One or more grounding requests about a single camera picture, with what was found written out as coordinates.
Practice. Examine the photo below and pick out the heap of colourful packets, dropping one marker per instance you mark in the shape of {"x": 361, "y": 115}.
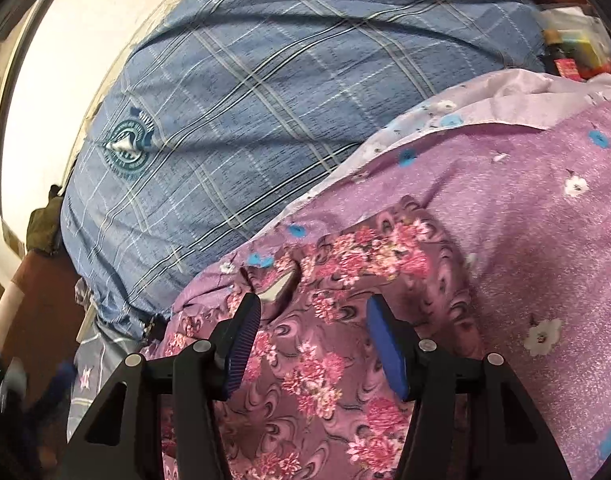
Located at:
{"x": 578, "y": 42}

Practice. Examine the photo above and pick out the olive green bag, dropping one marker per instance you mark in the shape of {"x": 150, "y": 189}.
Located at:
{"x": 44, "y": 222}

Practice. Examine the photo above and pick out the dark window frame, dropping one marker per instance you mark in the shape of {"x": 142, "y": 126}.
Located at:
{"x": 7, "y": 25}

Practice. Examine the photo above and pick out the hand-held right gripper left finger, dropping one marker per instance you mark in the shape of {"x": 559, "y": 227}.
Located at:
{"x": 243, "y": 342}

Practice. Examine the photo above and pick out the pale blue patterned sheet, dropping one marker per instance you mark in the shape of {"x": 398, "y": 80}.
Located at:
{"x": 92, "y": 375}

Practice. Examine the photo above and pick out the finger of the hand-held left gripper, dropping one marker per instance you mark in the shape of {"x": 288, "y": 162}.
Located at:
{"x": 60, "y": 382}

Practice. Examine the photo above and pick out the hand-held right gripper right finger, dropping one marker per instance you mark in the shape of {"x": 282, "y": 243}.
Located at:
{"x": 385, "y": 347}

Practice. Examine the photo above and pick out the pink floral garment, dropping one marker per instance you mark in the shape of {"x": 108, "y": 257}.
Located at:
{"x": 310, "y": 360}

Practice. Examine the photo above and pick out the brown wooden furniture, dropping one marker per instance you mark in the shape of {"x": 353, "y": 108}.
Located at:
{"x": 45, "y": 300}

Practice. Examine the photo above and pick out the purple floral blanket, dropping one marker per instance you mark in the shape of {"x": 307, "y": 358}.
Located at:
{"x": 535, "y": 235}

